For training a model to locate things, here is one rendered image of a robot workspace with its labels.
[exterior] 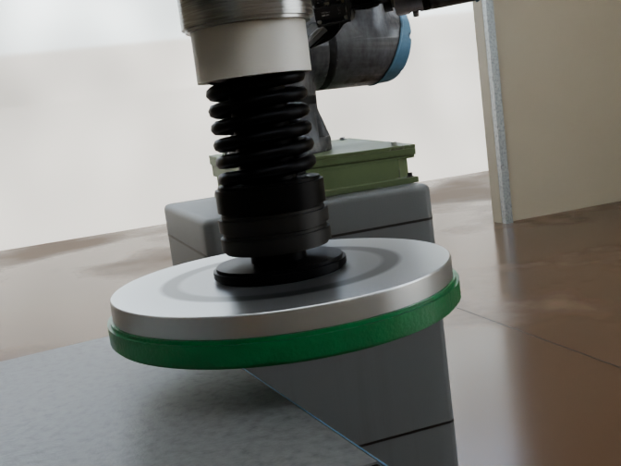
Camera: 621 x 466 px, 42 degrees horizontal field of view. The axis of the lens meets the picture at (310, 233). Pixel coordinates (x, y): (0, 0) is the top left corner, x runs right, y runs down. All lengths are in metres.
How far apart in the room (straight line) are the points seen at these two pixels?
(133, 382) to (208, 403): 0.08
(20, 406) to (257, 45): 0.26
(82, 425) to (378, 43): 1.16
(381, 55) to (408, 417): 0.65
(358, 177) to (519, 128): 4.92
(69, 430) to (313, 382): 0.93
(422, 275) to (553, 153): 6.02
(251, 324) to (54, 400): 0.16
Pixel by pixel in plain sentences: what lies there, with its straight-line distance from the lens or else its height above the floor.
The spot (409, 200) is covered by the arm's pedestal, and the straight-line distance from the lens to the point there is 1.39.
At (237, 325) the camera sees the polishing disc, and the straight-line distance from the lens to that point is 0.42.
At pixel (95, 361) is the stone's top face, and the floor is 0.84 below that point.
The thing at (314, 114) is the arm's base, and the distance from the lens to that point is 1.47.
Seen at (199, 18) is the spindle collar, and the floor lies 1.05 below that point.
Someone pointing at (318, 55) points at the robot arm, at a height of 1.09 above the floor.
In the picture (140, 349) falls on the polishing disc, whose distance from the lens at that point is 0.46.
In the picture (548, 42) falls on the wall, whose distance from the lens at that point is 6.47.
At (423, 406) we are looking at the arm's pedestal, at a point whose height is 0.47.
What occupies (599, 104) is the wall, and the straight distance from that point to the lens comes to 6.72.
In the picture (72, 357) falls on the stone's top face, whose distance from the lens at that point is 0.63.
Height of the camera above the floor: 1.00
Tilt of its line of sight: 8 degrees down
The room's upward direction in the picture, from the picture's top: 7 degrees counter-clockwise
